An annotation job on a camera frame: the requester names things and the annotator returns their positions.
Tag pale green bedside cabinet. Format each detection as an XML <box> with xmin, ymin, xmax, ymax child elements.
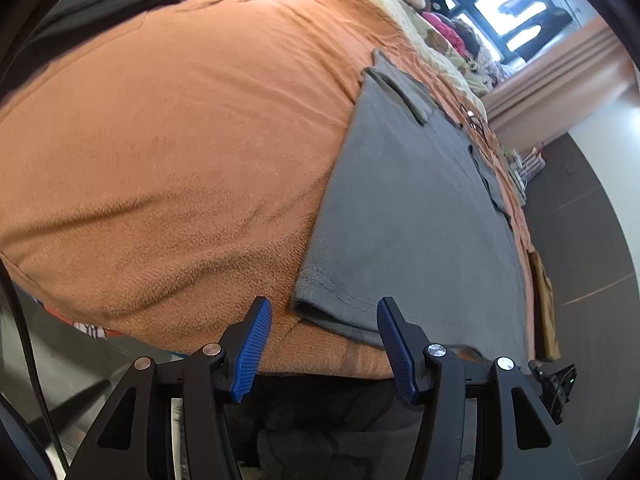
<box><xmin>504</xmin><ymin>150</ymin><xmax>528</xmax><ymax>206</ymax></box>

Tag tangled charging cables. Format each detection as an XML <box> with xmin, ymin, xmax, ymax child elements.
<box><xmin>460</xmin><ymin>102</ymin><xmax>493</xmax><ymax>141</ymax></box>

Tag black cable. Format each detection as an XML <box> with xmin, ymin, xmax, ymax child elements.
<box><xmin>0</xmin><ymin>255</ymin><xmax>68</xmax><ymax>480</ymax></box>

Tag black printed t-shirt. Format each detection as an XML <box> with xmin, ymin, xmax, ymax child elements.
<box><xmin>0</xmin><ymin>0</ymin><xmax>195</xmax><ymax>91</ymax></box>

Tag orange blanket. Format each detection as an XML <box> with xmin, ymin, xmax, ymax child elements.
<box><xmin>0</xmin><ymin>0</ymin><xmax>538</xmax><ymax>376</ymax></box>

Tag grey t-shirt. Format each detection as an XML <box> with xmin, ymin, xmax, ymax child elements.
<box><xmin>289</xmin><ymin>49</ymin><xmax>531</xmax><ymax>361</ymax></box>

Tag pink curtain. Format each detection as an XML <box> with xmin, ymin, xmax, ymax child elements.
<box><xmin>482</xmin><ymin>15</ymin><xmax>638</xmax><ymax>146</ymax></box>

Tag black framed window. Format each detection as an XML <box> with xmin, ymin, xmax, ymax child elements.
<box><xmin>390</xmin><ymin>0</ymin><xmax>576</xmax><ymax>66</ymax></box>

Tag floral clothes pile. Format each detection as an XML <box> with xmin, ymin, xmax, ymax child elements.
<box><xmin>450</xmin><ymin>25</ymin><xmax>506</xmax><ymax>96</ymax></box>

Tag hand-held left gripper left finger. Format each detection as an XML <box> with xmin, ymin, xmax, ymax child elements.
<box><xmin>65</xmin><ymin>296</ymin><xmax>273</xmax><ymax>480</ymax></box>

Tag white wire rack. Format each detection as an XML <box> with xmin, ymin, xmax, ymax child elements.
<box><xmin>520</xmin><ymin>144</ymin><xmax>547</xmax><ymax>181</ymax></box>

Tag cream duvet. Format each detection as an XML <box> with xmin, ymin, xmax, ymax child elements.
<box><xmin>320</xmin><ymin>0</ymin><xmax>488</xmax><ymax>111</ymax></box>

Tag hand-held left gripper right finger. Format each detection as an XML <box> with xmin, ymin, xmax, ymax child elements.
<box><xmin>377</xmin><ymin>296</ymin><xmax>583</xmax><ymax>480</ymax></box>

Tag pink cloth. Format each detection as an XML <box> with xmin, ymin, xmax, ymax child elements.
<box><xmin>422</xmin><ymin>10</ymin><xmax>463</xmax><ymax>48</ymax></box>

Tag brown folded shirt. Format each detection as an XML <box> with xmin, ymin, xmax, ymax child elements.
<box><xmin>529</xmin><ymin>251</ymin><xmax>562</xmax><ymax>362</ymax></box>

